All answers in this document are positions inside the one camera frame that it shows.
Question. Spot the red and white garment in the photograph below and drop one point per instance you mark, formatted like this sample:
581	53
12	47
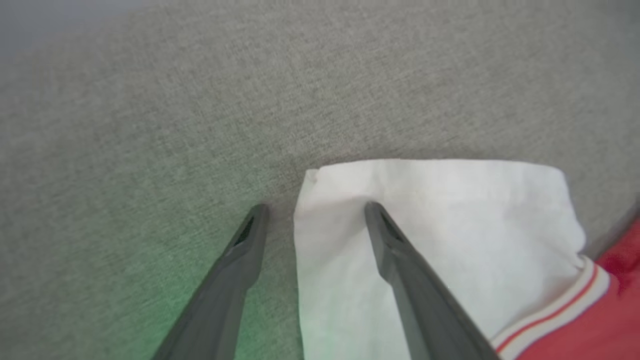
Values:
475	225

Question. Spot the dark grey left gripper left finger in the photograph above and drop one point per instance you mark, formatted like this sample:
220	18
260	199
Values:
220	300

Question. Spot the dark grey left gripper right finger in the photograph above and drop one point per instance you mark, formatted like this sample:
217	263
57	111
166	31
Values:
425	305

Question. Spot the grey fabric sofa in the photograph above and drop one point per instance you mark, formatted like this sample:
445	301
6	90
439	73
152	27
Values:
200	100

